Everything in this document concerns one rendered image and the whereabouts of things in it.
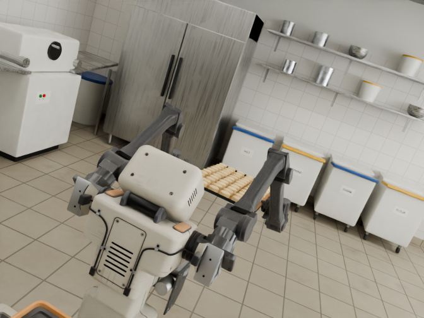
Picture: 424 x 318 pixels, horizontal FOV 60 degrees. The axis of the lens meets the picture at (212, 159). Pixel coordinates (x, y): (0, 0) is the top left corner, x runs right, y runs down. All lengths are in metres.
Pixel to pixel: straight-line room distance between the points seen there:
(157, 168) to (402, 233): 4.21
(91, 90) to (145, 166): 4.39
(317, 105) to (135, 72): 2.38
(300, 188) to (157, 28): 2.55
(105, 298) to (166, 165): 0.44
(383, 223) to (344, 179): 0.71
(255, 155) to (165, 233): 3.71
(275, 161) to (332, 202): 3.46
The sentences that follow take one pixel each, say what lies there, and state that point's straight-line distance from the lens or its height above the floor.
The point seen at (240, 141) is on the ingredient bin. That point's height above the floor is 0.62.
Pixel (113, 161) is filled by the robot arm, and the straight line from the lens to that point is 1.25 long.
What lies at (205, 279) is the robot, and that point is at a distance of 1.04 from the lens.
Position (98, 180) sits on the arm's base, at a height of 1.16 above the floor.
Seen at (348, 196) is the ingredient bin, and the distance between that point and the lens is 4.75.
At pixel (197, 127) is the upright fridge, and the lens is 4.43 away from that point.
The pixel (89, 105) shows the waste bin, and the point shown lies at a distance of 5.45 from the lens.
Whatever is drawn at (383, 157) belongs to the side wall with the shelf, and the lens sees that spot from 5.36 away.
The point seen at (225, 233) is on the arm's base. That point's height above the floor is 1.17.
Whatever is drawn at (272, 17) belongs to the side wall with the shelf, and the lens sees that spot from 5.19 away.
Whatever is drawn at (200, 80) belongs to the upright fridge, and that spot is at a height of 1.18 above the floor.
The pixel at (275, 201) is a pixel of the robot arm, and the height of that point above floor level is 1.13.
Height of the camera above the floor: 1.65
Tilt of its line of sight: 17 degrees down
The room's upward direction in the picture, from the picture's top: 19 degrees clockwise
